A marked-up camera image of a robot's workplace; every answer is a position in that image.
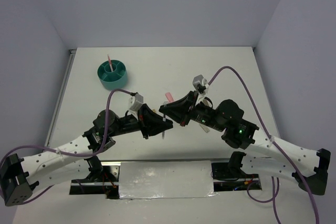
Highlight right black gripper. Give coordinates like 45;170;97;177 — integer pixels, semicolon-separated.
159;90;225;131

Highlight purple cable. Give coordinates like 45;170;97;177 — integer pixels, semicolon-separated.
0;89;136;205
208;66;321;224

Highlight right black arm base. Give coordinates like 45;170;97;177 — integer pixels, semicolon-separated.
211;162;261;192

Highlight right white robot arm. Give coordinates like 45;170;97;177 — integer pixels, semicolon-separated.
159;91;331;196

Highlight beige eraser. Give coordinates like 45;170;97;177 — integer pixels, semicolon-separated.
201;125;210;133

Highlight silver foil sheet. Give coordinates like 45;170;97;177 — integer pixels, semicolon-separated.
119;161;215;199

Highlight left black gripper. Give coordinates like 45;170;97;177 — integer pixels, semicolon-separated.
109;103;173;139

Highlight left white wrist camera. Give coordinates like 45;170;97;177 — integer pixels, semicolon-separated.
128;93;143;117

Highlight aluminium rail left edge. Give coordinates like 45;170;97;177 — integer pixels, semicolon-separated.
39;48;77;163

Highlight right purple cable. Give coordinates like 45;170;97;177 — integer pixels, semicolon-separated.
208;66;321;224

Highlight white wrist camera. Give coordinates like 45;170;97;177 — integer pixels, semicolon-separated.
128;93;143;117
193;74;209;103

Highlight pink pen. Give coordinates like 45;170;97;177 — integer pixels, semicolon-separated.
107;54;114;72

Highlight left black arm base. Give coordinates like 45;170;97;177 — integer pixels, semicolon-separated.
69;165;120;200

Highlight teal round divided organizer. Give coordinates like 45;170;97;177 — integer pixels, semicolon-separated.
97;60;128;91

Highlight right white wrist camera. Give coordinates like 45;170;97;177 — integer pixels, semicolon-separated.
193;74;209;103

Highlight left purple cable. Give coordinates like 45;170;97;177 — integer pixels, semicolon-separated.
0;89;136;205

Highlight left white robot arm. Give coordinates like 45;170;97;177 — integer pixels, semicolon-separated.
1;104;173;207

